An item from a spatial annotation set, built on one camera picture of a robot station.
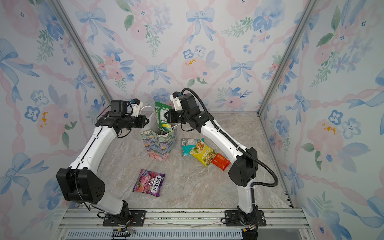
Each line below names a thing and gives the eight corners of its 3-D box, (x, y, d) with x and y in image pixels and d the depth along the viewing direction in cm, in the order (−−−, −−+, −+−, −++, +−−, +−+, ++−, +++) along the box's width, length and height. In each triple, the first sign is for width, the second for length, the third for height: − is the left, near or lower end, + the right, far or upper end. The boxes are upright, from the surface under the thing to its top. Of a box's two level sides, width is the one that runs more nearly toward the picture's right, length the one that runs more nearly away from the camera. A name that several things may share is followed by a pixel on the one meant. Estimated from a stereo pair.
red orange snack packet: (210, 162, 96) (211, 160, 94) (217, 154, 99) (217, 152, 98) (224, 172, 92) (224, 170, 90) (230, 163, 95) (231, 161, 94)
